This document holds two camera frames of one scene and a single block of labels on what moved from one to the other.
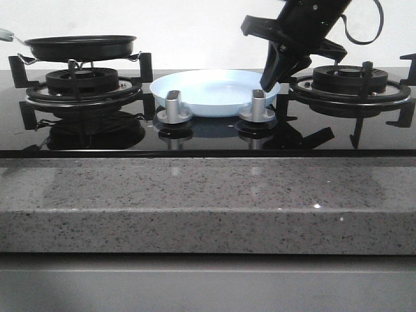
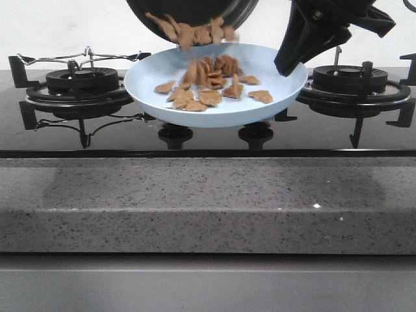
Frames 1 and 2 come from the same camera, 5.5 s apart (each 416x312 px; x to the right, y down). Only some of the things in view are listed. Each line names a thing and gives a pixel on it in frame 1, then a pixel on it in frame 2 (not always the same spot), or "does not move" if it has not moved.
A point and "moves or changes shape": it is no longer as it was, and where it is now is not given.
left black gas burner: (73, 81) does not move
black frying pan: (76, 47) -> (234, 13)
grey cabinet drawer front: (199, 283) does not move
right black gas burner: (347, 79) does not move
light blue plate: (212, 92) moves or changes shape
